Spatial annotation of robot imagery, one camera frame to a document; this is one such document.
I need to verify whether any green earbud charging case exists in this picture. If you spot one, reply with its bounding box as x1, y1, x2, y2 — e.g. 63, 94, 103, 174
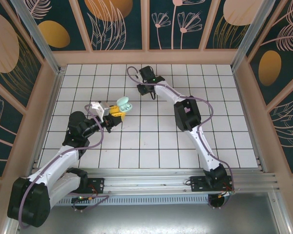
115, 96, 134, 114

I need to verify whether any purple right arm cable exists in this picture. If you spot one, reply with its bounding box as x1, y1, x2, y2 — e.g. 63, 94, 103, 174
126, 65, 236, 210

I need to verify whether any slotted grey cable duct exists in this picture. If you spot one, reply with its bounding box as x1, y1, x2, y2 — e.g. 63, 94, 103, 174
56, 194, 210, 207

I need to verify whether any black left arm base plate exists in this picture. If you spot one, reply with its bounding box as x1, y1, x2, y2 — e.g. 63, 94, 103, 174
61, 177, 105, 195

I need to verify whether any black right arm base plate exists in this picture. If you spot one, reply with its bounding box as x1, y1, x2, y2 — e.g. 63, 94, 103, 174
189, 175, 210, 193

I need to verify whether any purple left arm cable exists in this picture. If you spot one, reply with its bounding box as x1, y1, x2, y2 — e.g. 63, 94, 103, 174
17, 103, 110, 229

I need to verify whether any grey metal base sheet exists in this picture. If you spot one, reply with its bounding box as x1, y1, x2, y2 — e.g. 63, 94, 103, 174
4, 192, 291, 234

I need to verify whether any long aluminium mounting rail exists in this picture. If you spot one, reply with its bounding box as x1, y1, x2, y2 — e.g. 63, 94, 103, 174
13, 167, 280, 195

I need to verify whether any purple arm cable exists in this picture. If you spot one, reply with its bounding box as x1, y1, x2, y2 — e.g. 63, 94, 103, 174
17, 103, 110, 229
126, 65, 236, 210

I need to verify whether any aluminium table side rail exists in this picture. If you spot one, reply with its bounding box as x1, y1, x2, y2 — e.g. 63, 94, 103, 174
231, 65, 267, 174
29, 68, 65, 176

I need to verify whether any aluminium frame post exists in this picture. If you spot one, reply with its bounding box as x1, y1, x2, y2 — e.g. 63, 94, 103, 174
230, 0, 276, 72
9, 0, 64, 75

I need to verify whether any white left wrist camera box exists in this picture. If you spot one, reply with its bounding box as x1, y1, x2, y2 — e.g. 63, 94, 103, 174
91, 101, 112, 122

